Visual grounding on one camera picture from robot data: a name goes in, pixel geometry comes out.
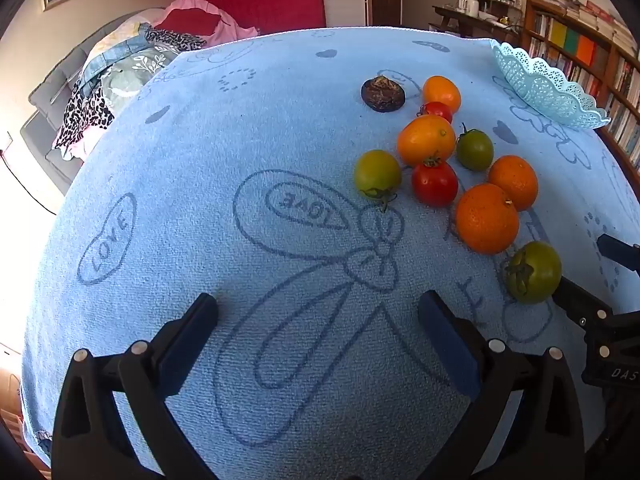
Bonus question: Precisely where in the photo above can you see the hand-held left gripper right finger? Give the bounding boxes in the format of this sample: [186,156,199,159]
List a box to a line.
[418,290,586,480]

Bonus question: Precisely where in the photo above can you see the light blue lattice basket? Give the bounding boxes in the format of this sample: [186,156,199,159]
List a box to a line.
[491,41,612,131]

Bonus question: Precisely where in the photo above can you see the orange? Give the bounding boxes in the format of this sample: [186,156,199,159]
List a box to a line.
[488,155,539,212]
[455,183,521,255]

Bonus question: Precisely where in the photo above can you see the small red tomato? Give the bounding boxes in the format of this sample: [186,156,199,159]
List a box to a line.
[417,101,454,125]

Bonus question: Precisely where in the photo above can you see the blue printed towel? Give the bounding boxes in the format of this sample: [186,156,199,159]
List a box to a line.
[20,26,640,480]

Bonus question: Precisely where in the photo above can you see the wooden bookcase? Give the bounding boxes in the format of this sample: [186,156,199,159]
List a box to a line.
[520,0,640,186]

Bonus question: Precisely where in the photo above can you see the green tomato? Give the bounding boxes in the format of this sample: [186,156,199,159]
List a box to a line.
[505,241,563,305]
[456,123,495,171]

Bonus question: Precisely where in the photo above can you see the leopard print cloth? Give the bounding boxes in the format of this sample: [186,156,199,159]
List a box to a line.
[52,82,113,161]
[145,27,207,53]

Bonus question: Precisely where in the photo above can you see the blue denim cloth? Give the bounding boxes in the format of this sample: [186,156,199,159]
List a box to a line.
[80,22,156,96]

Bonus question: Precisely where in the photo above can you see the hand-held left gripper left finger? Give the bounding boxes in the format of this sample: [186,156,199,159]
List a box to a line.
[51,292,219,480]

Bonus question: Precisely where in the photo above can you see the yellow-green tomato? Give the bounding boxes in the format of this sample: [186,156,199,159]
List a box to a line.
[353,149,402,213]

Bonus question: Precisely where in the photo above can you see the red cloth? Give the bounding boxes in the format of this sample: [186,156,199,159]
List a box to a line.
[155,9,223,33]

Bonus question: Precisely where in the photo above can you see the pink cloth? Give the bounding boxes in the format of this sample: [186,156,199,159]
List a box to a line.
[152,0,260,51]

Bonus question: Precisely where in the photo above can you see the rows of shelved books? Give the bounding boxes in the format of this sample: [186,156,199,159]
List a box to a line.
[527,10,640,166]

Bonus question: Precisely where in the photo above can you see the wooden desk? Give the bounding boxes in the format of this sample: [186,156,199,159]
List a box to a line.
[432,5,526,41]

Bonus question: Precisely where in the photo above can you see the grey floral cloth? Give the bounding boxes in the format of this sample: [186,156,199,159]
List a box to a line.
[102,45,176,111]

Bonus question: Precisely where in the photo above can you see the dark wrinkled fruit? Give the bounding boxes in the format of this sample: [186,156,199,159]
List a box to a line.
[361,75,406,112]

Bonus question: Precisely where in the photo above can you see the piled book stacks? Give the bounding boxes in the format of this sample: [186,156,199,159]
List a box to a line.
[535,0,640,56]

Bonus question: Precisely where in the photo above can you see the large orange tomato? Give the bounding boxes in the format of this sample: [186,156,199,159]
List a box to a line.
[397,114,457,167]

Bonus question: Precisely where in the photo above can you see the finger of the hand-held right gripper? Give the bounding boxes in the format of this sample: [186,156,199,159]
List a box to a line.
[551,276,616,333]
[596,233,640,275]

